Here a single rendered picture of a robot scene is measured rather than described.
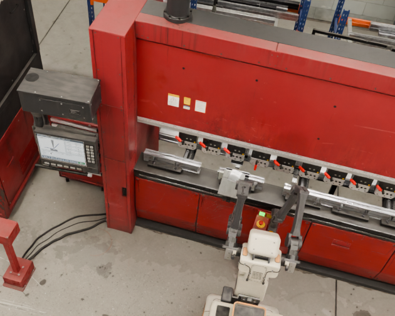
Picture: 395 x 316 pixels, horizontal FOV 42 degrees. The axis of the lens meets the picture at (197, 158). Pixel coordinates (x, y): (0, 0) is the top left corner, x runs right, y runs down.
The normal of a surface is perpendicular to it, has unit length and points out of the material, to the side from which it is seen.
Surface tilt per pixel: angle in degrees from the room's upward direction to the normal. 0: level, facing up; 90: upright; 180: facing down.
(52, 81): 0
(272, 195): 0
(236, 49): 90
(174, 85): 90
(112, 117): 90
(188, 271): 0
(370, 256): 90
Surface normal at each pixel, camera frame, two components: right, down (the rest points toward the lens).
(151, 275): 0.07, -0.66
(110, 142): -0.26, 0.71
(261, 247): -0.09, 0.09
